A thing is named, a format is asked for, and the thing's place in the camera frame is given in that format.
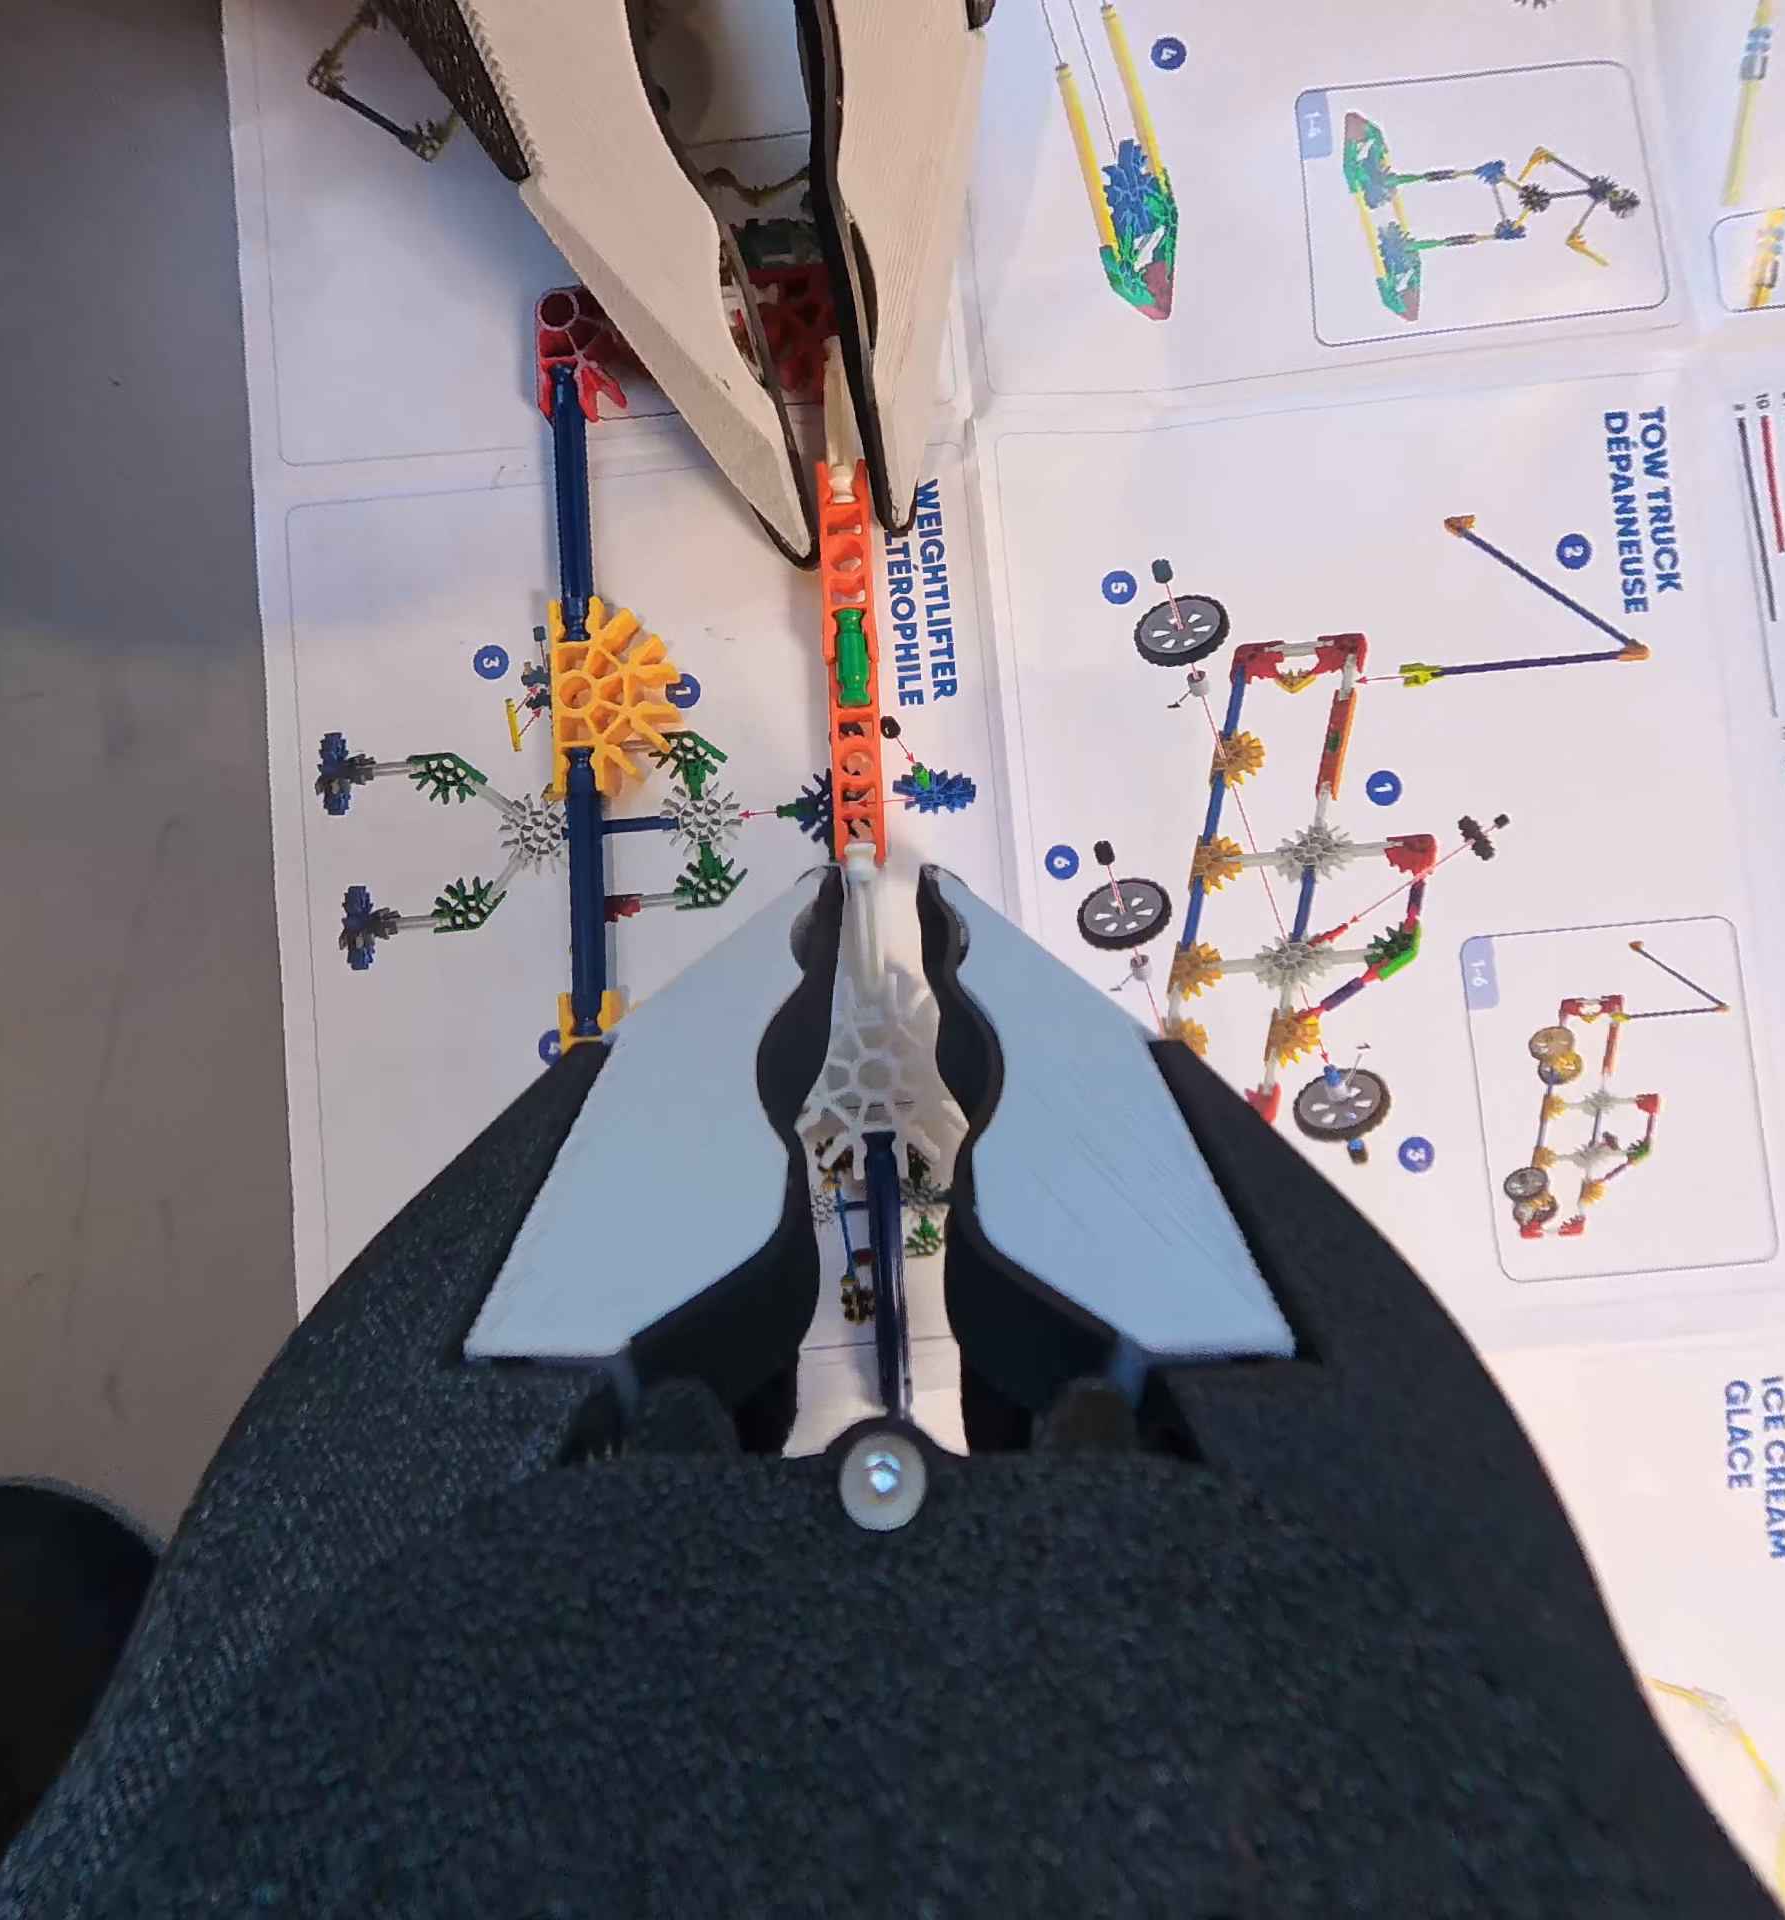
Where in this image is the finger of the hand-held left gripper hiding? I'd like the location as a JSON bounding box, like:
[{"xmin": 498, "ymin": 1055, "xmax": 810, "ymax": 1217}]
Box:
[
  {"xmin": 793, "ymin": 0, "xmax": 992, "ymax": 534},
  {"xmin": 448, "ymin": 0, "xmax": 826, "ymax": 571}
]

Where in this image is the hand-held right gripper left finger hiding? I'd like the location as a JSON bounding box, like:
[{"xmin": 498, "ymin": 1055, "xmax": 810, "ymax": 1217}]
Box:
[{"xmin": 464, "ymin": 864, "xmax": 850, "ymax": 1422}]

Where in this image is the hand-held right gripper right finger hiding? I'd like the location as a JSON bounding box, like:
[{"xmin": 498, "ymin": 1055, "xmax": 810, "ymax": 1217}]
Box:
[{"xmin": 913, "ymin": 864, "xmax": 1301, "ymax": 1434}]

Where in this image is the red toy connector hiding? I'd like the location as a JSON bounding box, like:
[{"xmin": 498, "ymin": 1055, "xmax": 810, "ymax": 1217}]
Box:
[
  {"xmin": 743, "ymin": 270, "xmax": 842, "ymax": 393},
  {"xmin": 535, "ymin": 287, "xmax": 640, "ymax": 430}
]

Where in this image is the blue toy rod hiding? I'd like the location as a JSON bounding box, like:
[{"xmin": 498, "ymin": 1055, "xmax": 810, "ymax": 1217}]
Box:
[
  {"xmin": 565, "ymin": 750, "xmax": 612, "ymax": 1021},
  {"xmin": 553, "ymin": 368, "xmax": 600, "ymax": 624},
  {"xmin": 860, "ymin": 1132, "xmax": 924, "ymax": 1427}
]

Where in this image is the white snowflake connector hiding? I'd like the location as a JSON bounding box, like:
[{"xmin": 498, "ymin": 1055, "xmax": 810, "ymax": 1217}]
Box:
[{"xmin": 800, "ymin": 967, "xmax": 972, "ymax": 1187}]

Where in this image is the orange toy bar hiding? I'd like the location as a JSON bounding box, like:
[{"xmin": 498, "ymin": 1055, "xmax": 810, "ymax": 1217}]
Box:
[{"xmin": 814, "ymin": 457, "xmax": 894, "ymax": 864}]

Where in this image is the white instruction sheet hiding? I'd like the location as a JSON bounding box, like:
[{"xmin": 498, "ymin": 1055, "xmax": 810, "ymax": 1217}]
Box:
[{"xmin": 218, "ymin": 0, "xmax": 1785, "ymax": 1920}]

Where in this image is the dark rounded object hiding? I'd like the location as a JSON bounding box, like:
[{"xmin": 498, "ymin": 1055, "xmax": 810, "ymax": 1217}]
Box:
[{"xmin": 0, "ymin": 1476, "xmax": 175, "ymax": 1920}]

